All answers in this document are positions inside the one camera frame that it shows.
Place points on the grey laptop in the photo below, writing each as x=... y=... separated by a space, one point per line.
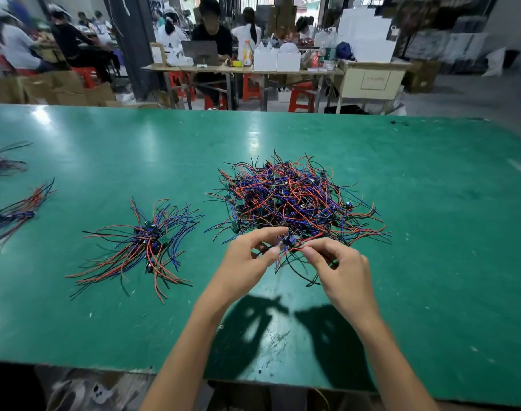
x=200 y=52

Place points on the cream cabinet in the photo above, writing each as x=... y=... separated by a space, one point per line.
x=372 y=83

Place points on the dark blue bag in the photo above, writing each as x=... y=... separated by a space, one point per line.
x=345 y=50

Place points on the person's left hand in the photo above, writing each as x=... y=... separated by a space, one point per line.
x=239 y=269

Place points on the dark pillar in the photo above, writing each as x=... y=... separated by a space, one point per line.
x=134 y=42

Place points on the person's right forearm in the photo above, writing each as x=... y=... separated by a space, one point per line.
x=397 y=368

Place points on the person's left forearm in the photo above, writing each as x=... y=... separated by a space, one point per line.
x=188 y=359

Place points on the brown cardboard box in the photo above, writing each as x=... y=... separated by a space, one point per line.
x=423 y=77

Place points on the row of white containers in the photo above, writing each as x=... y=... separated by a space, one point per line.
x=278 y=60

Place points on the row of cardboard boxes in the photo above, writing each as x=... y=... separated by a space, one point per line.
x=59 y=90

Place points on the person's right hand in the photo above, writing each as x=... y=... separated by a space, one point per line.
x=350 y=282

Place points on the red plastic stool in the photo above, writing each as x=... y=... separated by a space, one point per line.
x=301 y=98
x=86 y=76
x=252 y=88
x=179 y=81

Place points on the long wooden work table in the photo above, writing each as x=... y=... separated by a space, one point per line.
x=235 y=70

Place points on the stack of white boxes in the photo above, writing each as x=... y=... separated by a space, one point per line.
x=370 y=36

